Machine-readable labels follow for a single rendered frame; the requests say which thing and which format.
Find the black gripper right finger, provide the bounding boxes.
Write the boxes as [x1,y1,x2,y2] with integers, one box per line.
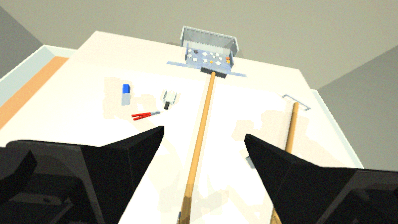
[244,134,398,224]

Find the red-handled pliers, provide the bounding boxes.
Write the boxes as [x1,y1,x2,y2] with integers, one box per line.
[131,110,160,121]

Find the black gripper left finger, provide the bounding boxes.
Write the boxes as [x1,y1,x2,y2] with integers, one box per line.
[5,125,165,224]

